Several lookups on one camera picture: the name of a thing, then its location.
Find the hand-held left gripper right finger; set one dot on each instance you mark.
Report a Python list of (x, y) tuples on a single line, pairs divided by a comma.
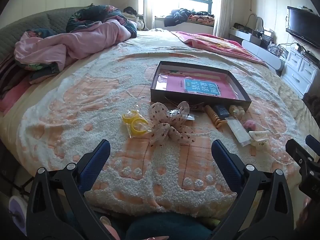
[(225, 160)]

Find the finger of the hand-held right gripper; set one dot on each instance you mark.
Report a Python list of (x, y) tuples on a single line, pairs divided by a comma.
[(297, 152), (313, 142)]

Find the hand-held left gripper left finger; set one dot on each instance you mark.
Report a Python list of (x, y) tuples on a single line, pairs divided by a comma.
[(96, 160)]

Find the white earring card packet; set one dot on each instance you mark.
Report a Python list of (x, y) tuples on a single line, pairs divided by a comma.
[(237, 131)]

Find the cream hair claw clip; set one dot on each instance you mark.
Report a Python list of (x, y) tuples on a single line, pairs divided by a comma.
[(258, 138)]

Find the yellow earrings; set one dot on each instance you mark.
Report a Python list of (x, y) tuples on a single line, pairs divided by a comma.
[(136, 123)]

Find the pink polka dot hair bow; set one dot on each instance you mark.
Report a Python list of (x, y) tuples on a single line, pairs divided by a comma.
[(166, 122)]

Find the dark cardboard box tray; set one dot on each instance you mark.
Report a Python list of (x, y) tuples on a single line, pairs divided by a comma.
[(175, 91)]

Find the person's right hand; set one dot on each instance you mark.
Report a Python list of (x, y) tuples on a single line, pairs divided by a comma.
[(305, 208)]

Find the person's left hand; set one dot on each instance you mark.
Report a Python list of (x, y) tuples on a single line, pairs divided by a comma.
[(108, 226)]

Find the brown cloth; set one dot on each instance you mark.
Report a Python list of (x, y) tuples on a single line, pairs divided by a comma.
[(312, 105)]

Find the blue hair clip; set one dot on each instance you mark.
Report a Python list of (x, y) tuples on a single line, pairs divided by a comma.
[(221, 110)]

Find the white drawer cabinet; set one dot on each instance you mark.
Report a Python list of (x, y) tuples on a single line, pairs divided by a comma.
[(297, 67)]

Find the pink book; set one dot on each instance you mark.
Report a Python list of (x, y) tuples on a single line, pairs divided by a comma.
[(200, 85)]

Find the person's teal clothing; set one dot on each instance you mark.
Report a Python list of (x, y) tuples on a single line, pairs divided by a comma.
[(162, 226)]

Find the purple white object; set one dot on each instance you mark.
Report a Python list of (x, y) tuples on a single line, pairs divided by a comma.
[(16, 207)]

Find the white grey bench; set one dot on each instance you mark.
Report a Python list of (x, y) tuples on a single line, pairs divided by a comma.
[(260, 52)]

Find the striped pink pillows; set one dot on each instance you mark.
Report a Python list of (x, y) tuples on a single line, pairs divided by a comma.
[(12, 87)]

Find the pink printed blanket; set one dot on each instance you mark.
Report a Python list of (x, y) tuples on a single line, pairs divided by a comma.
[(215, 45)]

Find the black television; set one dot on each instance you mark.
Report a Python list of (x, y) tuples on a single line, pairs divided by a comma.
[(303, 25)]

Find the pink quilt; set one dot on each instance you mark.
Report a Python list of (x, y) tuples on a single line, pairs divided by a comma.
[(82, 42)]

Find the white window seat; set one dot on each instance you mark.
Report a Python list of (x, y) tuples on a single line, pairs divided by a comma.
[(180, 28)]

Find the dark floral duvet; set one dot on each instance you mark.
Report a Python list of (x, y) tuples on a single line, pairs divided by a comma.
[(95, 13)]

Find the dark clothes pile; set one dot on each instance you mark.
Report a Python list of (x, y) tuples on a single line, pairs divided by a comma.
[(185, 15)]

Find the cream curtain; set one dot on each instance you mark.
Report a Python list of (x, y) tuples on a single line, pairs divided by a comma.
[(148, 5), (223, 7)]

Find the grey quilted headboard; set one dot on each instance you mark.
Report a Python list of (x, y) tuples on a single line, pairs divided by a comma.
[(30, 22)]

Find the black garment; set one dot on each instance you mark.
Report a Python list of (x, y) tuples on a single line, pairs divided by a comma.
[(130, 10)]

